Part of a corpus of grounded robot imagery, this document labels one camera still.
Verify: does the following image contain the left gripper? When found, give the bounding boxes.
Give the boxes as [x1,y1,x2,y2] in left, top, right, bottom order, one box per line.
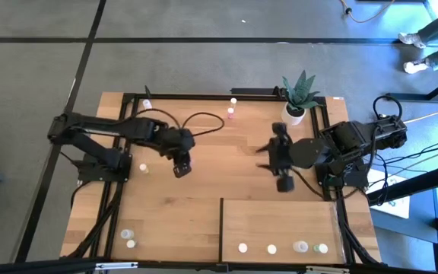
[160,127,196,179]

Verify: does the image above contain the orange floor cable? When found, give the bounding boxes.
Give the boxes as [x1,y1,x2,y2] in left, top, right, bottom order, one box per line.
[339,0,397,24]

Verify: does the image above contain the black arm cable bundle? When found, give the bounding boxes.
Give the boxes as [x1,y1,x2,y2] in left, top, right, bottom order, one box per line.
[66,181,125,260]

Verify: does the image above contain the pale floor cable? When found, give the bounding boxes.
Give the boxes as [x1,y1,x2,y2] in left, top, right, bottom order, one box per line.
[408,109,438,123]

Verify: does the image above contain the green plant in white pot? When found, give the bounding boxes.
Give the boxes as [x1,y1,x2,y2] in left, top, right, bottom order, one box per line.
[281,69,322,126]

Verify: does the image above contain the black desk legs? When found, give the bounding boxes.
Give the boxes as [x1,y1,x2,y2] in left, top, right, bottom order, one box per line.
[385,70,438,103]

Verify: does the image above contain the black left camera cable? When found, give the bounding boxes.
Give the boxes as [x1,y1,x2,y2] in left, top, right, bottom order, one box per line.
[142,107,226,139]

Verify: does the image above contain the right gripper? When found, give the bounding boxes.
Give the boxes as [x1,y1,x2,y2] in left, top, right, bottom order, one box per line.
[255,122,295,193]

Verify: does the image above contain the black camera cable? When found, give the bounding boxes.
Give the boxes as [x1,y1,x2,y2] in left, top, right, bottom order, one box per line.
[142,107,226,139]
[293,94,403,201]

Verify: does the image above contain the black right camera cable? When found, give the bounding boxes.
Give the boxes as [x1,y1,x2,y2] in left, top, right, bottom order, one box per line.
[293,94,403,201]

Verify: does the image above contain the silver aluminium bar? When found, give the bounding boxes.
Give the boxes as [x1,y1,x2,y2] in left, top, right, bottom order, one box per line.
[305,265,351,274]
[94,261,139,272]

